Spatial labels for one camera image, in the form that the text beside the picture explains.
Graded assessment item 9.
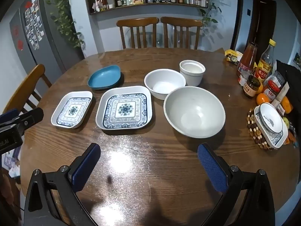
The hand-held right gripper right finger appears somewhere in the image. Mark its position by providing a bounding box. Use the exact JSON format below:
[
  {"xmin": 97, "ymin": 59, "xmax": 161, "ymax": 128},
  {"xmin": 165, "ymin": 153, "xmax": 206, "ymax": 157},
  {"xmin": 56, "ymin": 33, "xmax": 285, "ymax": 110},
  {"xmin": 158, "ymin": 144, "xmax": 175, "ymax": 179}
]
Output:
[{"xmin": 197, "ymin": 142, "xmax": 275, "ymax": 226}]

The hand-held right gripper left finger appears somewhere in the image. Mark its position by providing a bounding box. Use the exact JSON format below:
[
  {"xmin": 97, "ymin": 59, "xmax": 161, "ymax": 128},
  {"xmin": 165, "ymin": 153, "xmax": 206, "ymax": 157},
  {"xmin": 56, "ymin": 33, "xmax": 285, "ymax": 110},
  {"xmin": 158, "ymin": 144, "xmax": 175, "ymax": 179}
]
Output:
[{"xmin": 24, "ymin": 142, "xmax": 101, "ymax": 226}]

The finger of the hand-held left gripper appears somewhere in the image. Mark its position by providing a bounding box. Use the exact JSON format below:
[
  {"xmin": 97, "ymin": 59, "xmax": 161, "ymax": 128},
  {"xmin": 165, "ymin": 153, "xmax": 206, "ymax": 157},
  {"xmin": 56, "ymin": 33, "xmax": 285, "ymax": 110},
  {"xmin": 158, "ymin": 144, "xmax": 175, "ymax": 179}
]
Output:
[
  {"xmin": 14, "ymin": 107, "xmax": 45, "ymax": 130},
  {"xmin": 0, "ymin": 109, "xmax": 20, "ymax": 125}
]

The small blue patterned plate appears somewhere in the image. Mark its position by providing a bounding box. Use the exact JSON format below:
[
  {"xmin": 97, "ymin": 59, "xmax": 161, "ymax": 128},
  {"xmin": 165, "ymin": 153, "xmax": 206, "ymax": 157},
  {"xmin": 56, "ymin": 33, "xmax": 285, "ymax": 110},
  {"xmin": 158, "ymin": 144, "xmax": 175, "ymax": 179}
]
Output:
[{"xmin": 51, "ymin": 91, "xmax": 93, "ymax": 129}]

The large white bowl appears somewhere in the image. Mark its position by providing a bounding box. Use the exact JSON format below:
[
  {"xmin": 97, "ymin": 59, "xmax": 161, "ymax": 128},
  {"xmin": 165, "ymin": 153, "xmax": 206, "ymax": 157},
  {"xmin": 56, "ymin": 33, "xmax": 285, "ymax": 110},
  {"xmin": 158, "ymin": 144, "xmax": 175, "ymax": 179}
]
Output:
[{"xmin": 163, "ymin": 86, "xmax": 226, "ymax": 139}]

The large blue patterned plate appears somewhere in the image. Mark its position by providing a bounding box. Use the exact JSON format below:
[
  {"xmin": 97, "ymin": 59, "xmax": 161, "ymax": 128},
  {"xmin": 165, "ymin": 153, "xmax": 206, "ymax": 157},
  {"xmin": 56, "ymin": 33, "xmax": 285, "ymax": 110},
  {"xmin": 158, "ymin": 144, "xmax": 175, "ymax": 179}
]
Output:
[{"xmin": 96, "ymin": 86, "xmax": 154, "ymax": 130}]

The blue oval dish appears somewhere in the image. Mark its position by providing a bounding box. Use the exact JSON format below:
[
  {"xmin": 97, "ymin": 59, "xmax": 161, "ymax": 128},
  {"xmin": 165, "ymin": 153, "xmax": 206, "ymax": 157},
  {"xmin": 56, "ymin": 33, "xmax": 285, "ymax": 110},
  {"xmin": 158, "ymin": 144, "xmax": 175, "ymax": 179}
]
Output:
[{"xmin": 88, "ymin": 65, "xmax": 121, "ymax": 90}]

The medium white bowl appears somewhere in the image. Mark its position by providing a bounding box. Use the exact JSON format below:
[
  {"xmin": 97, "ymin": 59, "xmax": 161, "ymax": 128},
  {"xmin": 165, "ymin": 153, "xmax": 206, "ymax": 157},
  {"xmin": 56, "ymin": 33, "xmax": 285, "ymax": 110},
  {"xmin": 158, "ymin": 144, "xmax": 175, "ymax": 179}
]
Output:
[{"xmin": 144, "ymin": 69, "xmax": 187, "ymax": 100}]

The white ribbed cup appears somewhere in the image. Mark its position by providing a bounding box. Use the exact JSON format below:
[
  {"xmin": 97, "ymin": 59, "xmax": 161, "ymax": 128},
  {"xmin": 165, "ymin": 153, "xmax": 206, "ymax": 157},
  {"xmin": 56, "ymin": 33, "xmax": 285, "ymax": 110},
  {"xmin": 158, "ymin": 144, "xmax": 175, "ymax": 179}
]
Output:
[{"xmin": 179, "ymin": 60, "xmax": 206, "ymax": 87}]

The light wooden armchair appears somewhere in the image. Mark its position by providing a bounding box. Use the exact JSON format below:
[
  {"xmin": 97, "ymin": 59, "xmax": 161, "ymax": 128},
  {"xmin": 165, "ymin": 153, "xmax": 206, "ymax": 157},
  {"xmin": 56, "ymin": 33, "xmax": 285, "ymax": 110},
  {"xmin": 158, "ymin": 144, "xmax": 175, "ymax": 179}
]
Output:
[{"xmin": 2, "ymin": 64, "xmax": 52, "ymax": 116}]

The wooden bead trivet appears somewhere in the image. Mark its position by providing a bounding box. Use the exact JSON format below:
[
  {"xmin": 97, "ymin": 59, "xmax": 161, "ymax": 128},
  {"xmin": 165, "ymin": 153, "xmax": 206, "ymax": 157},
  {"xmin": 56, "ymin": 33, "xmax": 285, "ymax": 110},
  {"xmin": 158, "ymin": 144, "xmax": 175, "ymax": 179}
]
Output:
[{"xmin": 246, "ymin": 108, "xmax": 279, "ymax": 150}]

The rectangular patterned serving plate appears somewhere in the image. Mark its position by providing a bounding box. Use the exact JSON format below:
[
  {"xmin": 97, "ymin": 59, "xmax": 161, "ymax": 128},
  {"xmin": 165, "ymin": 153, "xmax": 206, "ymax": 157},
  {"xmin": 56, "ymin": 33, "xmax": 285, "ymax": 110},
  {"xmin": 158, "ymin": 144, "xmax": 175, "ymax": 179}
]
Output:
[{"xmin": 254, "ymin": 106, "xmax": 288, "ymax": 149}]

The grey refrigerator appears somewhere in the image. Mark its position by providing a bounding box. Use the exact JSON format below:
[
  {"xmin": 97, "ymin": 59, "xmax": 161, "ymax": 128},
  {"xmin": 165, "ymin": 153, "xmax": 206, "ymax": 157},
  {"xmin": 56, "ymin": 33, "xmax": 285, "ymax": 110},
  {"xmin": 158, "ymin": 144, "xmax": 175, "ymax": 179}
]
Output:
[{"xmin": 9, "ymin": 0, "xmax": 85, "ymax": 73}]

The small bowl with blue rim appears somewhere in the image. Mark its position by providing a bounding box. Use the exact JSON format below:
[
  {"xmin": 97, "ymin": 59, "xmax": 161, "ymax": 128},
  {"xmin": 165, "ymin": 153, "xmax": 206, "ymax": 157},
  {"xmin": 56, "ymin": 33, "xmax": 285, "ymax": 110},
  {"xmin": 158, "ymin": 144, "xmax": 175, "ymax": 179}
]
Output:
[{"xmin": 259, "ymin": 103, "xmax": 284, "ymax": 133}]

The brown sauce jar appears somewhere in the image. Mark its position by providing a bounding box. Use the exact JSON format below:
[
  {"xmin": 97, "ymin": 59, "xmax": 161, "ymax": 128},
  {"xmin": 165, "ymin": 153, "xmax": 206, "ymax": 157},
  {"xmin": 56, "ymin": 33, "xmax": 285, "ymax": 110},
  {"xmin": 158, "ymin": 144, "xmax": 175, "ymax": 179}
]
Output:
[{"xmin": 243, "ymin": 76, "xmax": 261, "ymax": 98}]

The cluster of fridge photo magnets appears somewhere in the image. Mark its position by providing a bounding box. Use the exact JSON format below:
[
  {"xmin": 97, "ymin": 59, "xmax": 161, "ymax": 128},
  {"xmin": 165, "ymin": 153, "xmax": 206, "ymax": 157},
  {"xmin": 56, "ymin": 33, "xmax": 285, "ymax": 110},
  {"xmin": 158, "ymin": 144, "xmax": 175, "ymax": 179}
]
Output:
[{"xmin": 22, "ymin": 0, "xmax": 45, "ymax": 51}]

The red lid jar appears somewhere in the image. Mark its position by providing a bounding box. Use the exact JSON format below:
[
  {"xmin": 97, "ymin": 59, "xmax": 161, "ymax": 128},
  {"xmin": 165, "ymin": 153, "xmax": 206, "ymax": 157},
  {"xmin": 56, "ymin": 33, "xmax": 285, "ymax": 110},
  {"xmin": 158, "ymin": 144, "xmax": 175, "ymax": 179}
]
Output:
[{"xmin": 263, "ymin": 80, "xmax": 281, "ymax": 103}]

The white paper packet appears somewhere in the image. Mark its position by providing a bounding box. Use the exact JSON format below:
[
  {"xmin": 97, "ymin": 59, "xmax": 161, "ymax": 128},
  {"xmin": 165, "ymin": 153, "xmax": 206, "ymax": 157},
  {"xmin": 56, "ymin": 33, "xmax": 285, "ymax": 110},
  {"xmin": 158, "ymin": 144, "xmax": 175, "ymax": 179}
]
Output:
[{"xmin": 271, "ymin": 82, "xmax": 290, "ymax": 110}]

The trailing green plant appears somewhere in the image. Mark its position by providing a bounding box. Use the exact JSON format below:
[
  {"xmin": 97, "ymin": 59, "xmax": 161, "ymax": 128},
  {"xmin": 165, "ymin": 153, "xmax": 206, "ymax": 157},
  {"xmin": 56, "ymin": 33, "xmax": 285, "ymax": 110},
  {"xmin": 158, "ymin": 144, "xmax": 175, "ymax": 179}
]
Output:
[{"xmin": 41, "ymin": 0, "xmax": 85, "ymax": 50}]

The red sauce bottle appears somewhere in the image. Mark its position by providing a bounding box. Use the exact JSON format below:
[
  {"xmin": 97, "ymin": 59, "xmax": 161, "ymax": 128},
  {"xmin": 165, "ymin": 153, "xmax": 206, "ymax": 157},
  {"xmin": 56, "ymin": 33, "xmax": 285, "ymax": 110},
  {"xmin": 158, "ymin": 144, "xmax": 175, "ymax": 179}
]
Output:
[{"xmin": 237, "ymin": 42, "xmax": 258, "ymax": 86}]

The yellow snack packet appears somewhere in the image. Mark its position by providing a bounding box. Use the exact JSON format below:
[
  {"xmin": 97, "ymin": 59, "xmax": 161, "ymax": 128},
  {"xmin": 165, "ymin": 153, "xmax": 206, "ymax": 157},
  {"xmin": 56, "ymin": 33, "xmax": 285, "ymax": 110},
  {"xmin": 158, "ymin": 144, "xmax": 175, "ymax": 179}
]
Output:
[{"xmin": 224, "ymin": 49, "xmax": 244, "ymax": 65}]

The yellow cap oil bottle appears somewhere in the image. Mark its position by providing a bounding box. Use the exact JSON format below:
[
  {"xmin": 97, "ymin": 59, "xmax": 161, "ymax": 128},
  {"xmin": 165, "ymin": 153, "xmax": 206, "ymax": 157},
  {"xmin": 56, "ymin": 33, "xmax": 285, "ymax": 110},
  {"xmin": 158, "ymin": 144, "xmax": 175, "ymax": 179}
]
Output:
[{"xmin": 253, "ymin": 39, "xmax": 277, "ymax": 80}]

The black bag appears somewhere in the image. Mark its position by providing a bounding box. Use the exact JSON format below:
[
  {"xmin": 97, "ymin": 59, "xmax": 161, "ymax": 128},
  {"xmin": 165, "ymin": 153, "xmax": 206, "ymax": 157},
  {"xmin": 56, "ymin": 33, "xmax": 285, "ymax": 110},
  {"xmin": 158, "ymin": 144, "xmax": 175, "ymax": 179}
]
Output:
[{"xmin": 275, "ymin": 60, "xmax": 301, "ymax": 113}]

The dark wooden dining chair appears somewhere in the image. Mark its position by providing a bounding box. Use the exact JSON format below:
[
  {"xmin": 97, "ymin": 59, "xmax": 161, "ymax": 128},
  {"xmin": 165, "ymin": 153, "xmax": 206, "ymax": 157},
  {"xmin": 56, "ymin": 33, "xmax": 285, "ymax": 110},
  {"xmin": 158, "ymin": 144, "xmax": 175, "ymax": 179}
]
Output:
[
  {"xmin": 116, "ymin": 17, "xmax": 159, "ymax": 50},
  {"xmin": 160, "ymin": 17, "xmax": 203, "ymax": 50}
]

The dark wooden door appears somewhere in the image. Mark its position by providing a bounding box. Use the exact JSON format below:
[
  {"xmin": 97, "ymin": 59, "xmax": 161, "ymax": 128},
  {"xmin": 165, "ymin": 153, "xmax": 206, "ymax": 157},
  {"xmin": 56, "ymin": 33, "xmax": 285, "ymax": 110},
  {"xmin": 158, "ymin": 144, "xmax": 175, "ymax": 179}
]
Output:
[{"xmin": 232, "ymin": 0, "xmax": 277, "ymax": 52}]

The hanging green vine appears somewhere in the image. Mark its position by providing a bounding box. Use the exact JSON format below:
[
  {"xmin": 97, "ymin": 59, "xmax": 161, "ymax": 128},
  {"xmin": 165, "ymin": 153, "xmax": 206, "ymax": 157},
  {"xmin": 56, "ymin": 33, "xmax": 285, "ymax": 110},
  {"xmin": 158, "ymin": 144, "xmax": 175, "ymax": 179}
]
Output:
[{"xmin": 200, "ymin": 0, "xmax": 221, "ymax": 26}]

